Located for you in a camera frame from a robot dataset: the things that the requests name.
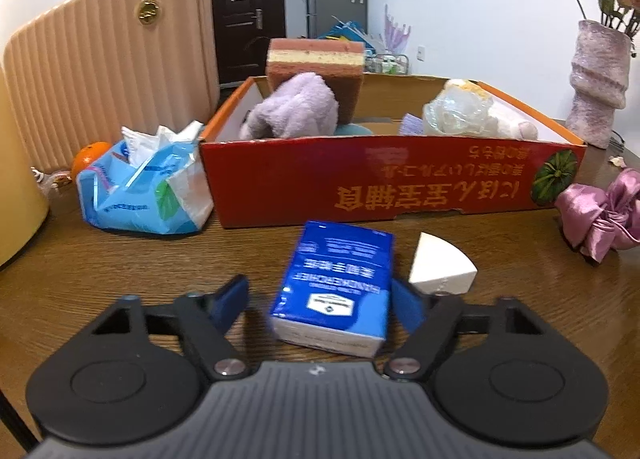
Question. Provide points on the orange fruit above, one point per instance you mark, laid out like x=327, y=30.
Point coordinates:
x=87, y=156

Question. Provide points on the fallen rose petal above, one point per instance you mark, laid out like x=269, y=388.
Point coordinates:
x=616, y=161

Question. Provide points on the pink satin ribbon bow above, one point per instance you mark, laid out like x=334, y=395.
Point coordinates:
x=600, y=214

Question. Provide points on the purple wall decal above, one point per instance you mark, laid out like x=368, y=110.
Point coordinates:
x=395, y=29

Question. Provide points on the blue pocket tissue pack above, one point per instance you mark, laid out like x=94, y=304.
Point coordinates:
x=335, y=284

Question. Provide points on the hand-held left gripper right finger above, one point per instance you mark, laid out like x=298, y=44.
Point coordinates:
x=407, y=306

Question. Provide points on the white foam sponge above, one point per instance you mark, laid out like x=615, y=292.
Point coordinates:
x=440, y=264

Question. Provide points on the pile of blue yellow bags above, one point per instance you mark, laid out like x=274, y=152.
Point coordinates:
x=350, y=34

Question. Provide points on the purple fluffy towel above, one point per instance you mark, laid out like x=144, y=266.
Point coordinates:
x=295, y=109

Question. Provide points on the black eyeglasses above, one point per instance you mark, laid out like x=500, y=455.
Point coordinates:
x=616, y=140

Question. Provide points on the pink textured vase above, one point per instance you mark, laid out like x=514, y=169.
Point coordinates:
x=597, y=84

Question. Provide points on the translucent mesh bath pouf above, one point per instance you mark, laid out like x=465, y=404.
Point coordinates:
x=455, y=109

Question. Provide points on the blue soft tissue pack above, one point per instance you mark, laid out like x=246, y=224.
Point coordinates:
x=135, y=194

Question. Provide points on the yellow white plush toy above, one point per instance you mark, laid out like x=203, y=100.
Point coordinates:
x=505, y=119

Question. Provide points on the small wrapped snack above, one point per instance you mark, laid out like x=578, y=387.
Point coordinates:
x=52, y=180

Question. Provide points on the dark brown entry door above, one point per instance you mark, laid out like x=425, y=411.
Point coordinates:
x=245, y=39

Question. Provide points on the layered pink brown sponge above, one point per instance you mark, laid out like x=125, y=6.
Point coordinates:
x=320, y=64

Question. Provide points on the red cardboard box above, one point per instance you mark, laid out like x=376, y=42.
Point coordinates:
x=375, y=184

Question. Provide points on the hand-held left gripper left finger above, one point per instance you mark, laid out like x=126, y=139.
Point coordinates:
x=227, y=304

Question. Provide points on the white wall outlet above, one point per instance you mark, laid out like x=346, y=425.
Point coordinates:
x=421, y=53

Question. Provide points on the blue plush toy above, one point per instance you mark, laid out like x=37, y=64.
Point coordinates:
x=352, y=129

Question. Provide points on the yellow thermos jug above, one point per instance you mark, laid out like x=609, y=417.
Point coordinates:
x=17, y=189

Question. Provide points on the storage cart with bottles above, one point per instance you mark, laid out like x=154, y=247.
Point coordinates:
x=387, y=64

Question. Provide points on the pink ribbed suitcase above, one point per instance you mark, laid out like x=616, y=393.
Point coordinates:
x=110, y=69

